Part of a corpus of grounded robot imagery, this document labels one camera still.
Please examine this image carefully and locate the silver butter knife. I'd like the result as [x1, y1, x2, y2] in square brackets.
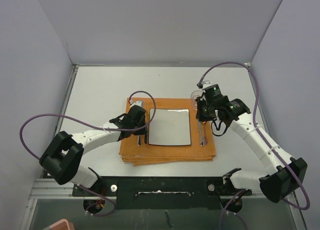
[137, 135, 141, 146]

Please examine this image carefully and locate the clear drinking glass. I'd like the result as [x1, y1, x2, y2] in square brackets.
[190, 90, 203, 110]

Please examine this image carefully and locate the green handled silver knife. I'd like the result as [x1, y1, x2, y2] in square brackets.
[197, 121, 205, 147]

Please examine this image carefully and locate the white square plate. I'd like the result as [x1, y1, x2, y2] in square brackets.
[148, 108, 191, 146]

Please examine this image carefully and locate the orange cloth placemat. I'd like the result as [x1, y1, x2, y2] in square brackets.
[119, 98, 216, 166]

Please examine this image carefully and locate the copper bowl spoon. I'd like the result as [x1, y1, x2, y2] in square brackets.
[202, 124, 208, 146]

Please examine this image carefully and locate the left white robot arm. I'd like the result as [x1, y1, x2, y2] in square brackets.
[39, 100, 148, 196]

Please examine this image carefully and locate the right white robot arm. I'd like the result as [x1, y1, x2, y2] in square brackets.
[196, 94, 308, 203]

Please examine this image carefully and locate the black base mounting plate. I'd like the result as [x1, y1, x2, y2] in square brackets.
[72, 176, 238, 210]

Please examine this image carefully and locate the pink box corner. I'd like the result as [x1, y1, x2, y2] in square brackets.
[48, 219, 75, 230]

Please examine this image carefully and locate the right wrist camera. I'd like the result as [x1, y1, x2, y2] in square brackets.
[202, 83, 223, 104]

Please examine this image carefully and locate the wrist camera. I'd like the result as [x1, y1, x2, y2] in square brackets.
[128, 99, 144, 108]
[202, 83, 223, 104]

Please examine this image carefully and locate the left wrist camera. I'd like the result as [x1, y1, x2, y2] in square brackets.
[128, 99, 144, 108]

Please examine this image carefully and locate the aluminium frame rail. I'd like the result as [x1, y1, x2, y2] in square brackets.
[21, 176, 306, 230]

